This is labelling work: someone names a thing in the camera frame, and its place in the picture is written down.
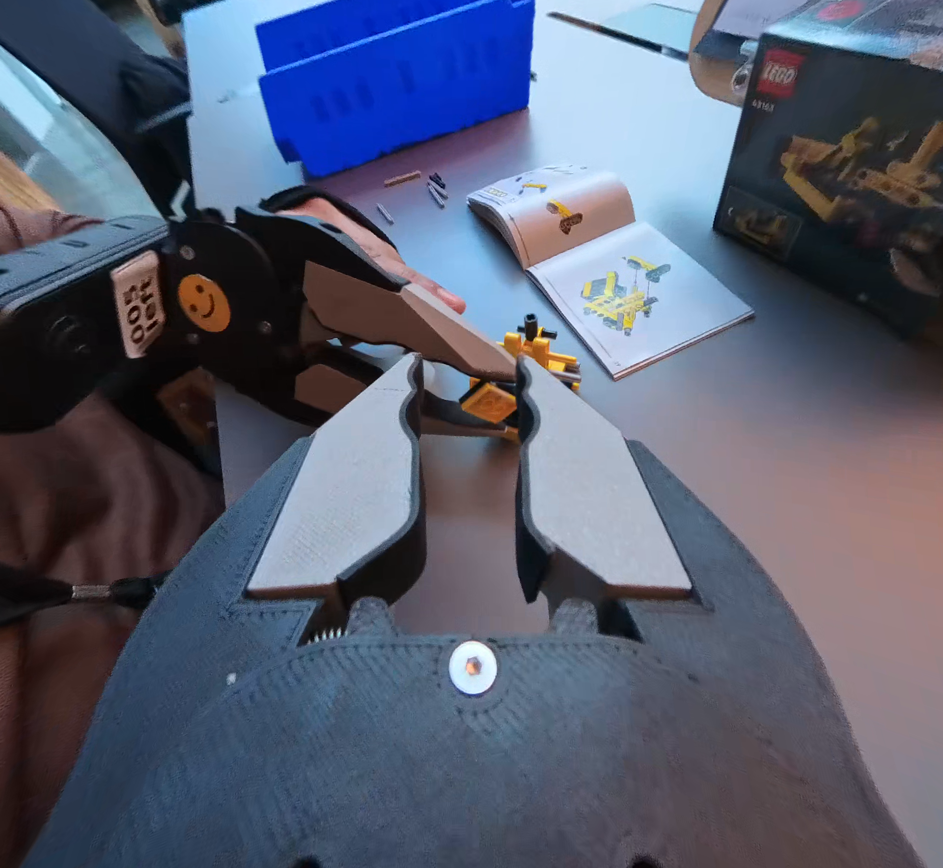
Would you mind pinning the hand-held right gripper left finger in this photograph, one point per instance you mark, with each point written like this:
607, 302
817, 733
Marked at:
346, 507

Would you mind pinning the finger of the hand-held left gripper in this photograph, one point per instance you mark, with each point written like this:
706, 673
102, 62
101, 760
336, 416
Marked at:
412, 323
324, 393

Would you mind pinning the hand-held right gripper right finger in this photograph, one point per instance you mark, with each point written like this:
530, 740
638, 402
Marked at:
597, 507

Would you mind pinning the yellow lego vehicle model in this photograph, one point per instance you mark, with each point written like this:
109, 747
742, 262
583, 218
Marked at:
541, 352

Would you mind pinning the dark grey lego pins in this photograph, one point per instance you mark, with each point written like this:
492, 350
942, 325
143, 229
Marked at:
436, 191

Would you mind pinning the tan lego axle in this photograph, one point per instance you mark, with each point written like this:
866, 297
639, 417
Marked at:
401, 179

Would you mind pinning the lego instruction booklet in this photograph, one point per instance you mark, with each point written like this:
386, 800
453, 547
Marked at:
663, 300

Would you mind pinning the dark lego set box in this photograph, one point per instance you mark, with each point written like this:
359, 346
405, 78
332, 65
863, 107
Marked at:
810, 146

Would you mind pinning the person's left hand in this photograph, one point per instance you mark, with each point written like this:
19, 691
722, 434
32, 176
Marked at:
435, 293

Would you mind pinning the blue plastic bin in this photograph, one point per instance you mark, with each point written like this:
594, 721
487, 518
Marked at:
383, 109
353, 20

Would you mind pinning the black office chair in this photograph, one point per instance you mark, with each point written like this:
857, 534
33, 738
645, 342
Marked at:
88, 50

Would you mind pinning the person's brown shirt torso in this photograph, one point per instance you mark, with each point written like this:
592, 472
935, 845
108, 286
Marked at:
74, 499

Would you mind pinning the round wooden display board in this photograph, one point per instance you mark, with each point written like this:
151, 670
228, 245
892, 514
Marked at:
703, 13

